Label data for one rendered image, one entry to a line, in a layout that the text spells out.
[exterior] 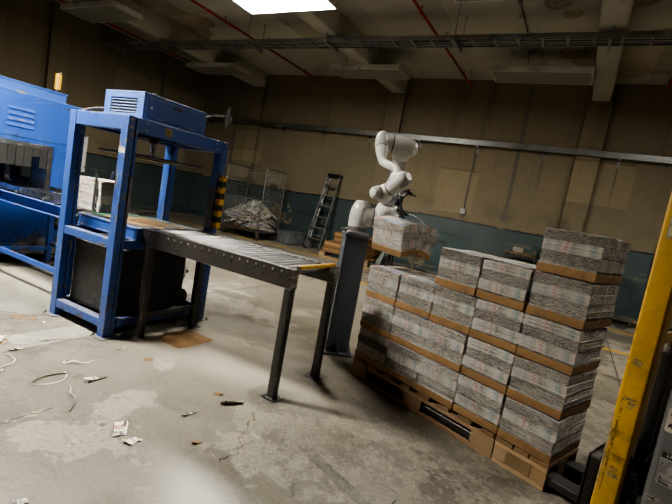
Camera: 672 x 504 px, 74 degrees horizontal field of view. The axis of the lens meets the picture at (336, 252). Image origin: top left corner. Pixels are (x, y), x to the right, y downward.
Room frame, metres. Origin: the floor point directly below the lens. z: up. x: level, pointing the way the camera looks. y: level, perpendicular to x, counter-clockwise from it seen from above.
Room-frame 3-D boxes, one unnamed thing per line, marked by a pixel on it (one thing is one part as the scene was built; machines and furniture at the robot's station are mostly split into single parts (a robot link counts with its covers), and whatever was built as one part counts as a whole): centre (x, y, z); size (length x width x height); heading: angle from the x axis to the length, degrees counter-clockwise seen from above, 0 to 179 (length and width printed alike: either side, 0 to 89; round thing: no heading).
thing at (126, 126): (3.03, 1.51, 0.77); 0.09 x 0.09 x 1.55; 62
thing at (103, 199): (3.82, 2.08, 0.93); 0.38 x 0.30 x 0.26; 62
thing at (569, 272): (2.30, -1.26, 0.63); 0.38 x 0.29 x 0.97; 131
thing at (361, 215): (3.61, -0.15, 1.17); 0.18 x 0.16 x 0.22; 96
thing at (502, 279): (2.53, -1.07, 0.95); 0.38 x 0.29 x 0.23; 131
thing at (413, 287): (2.85, -0.79, 0.42); 1.17 x 0.39 x 0.83; 41
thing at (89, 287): (3.55, 1.58, 0.38); 0.94 x 0.69 x 0.63; 152
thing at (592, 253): (2.30, -1.27, 0.65); 0.39 x 0.30 x 1.29; 131
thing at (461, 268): (2.75, -0.88, 0.95); 0.38 x 0.29 x 0.23; 131
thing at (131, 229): (3.55, 1.58, 0.75); 0.70 x 0.65 x 0.10; 62
